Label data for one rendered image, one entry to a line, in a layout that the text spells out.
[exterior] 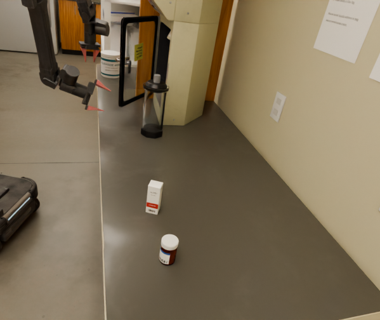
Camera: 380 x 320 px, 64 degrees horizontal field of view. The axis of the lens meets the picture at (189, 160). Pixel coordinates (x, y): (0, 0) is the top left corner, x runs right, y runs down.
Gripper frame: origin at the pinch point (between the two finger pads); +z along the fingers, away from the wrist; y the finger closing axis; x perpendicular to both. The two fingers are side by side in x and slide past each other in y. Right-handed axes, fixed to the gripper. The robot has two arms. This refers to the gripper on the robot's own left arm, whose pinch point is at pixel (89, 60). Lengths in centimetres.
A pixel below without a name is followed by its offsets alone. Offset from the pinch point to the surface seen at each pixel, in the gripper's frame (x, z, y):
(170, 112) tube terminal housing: -52, 9, 28
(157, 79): -61, -10, 15
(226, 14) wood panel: -22, -34, 67
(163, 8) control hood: -51, -35, 19
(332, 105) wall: -113, -19, 56
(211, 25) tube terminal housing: -47, -31, 45
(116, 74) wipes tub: 20.2, 13.6, 20.6
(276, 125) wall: -88, 0, 61
